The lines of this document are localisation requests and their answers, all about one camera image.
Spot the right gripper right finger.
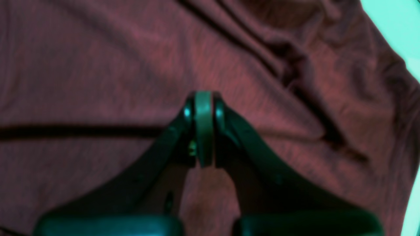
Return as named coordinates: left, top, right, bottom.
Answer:
left=212, top=92, right=384, bottom=236

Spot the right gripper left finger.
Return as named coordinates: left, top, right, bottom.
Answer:
left=33, top=91, right=214, bottom=236

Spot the dark red t-shirt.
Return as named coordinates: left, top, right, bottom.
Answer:
left=1, top=0, right=419, bottom=236

